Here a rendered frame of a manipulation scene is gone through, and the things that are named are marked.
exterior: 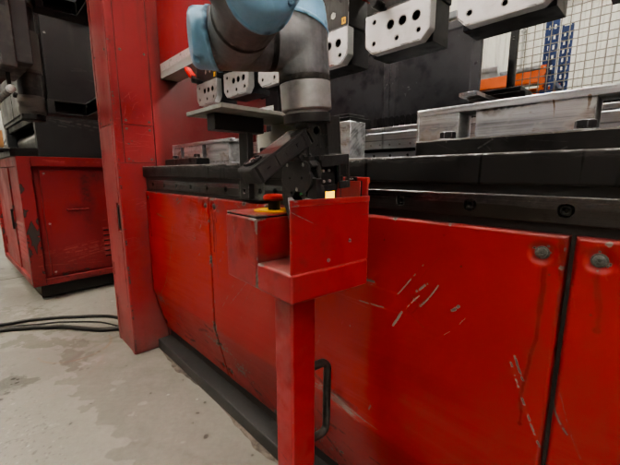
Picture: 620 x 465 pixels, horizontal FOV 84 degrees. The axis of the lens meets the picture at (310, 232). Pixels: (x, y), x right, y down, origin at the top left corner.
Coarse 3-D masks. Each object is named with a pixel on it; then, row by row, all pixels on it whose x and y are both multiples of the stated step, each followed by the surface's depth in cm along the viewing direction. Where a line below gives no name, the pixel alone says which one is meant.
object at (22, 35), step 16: (0, 0) 125; (16, 0) 131; (0, 16) 126; (16, 16) 131; (0, 32) 126; (16, 32) 132; (0, 48) 127; (16, 48) 132; (0, 64) 128; (16, 64) 130; (32, 64) 136; (0, 80) 150
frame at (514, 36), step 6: (516, 30) 122; (510, 36) 123; (516, 36) 122; (510, 42) 124; (516, 42) 122; (510, 48) 124; (516, 48) 123; (510, 54) 124; (516, 54) 123; (510, 60) 124; (516, 60) 124; (510, 66) 125; (516, 66) 124; (510, 72) 125; (510, 78) 125; (510, 84) 125
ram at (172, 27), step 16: (160, 0) 146; (176, 0) 136; (192, 0) 127; (208, 0) 119; (160, 16) 148; (176, 16) 137; (160, 32) 150; (176, 32) 139; (160, 48) 152; (176, 48) 141; (176, 64) 142; (192, 64) 134; (176, 80) 158
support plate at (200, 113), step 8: (216, 104) 78; (224, 104) 77; (232, 104) 78; (192, 112) 87; (200, 112) 83; (208, 112) 83; (216, 112) 83; (224, 112) 83; (232, 112) 83; (240, 112) 83; (248, 112) 83; (256, 112) 83; (264, 112) 84; (272, 112) 86; (280, 112) 88; (264, 120) 96; (272, 120) 96; (280, 120) 96
